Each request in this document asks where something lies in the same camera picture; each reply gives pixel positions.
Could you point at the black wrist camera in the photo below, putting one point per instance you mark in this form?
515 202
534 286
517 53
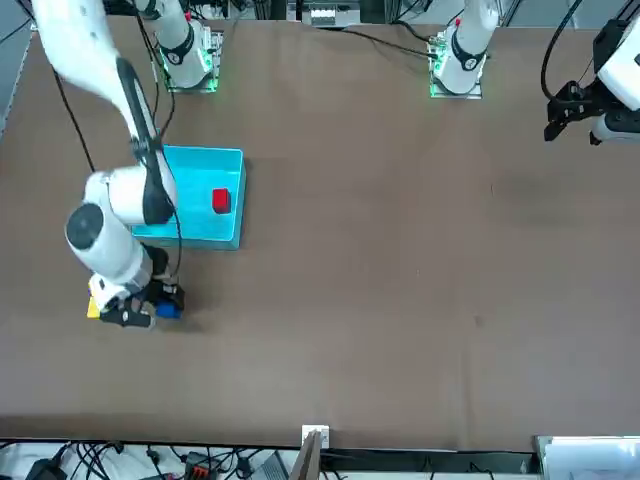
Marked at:
127 321

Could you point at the red cube block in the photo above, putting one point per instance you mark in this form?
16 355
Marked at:
221 200

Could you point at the aluminium frame post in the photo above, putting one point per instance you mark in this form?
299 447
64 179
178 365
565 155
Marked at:
307 460

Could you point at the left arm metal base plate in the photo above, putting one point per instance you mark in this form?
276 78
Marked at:
455 95

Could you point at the black power adapter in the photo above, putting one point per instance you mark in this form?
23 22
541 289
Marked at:
45 470

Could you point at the yellow cube block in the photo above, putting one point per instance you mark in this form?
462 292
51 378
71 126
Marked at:
92 306

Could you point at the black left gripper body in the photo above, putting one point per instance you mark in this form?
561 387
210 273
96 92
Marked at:
580 102

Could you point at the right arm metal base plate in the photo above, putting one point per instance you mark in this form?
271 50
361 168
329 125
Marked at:
215 60

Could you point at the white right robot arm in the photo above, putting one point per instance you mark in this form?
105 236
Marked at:
75 45

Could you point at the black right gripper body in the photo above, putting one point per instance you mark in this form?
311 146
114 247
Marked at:
157 262

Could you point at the cyan plastic box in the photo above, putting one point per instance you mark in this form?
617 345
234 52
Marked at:
210 235

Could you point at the white power strip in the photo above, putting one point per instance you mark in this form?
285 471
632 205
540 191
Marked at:
322 17

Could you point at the orange black plug adapter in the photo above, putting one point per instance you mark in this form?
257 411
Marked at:
197 467

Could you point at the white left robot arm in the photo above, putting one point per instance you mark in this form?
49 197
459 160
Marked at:
467 45

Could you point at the blue cube block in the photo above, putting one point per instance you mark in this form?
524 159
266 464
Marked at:
167 311

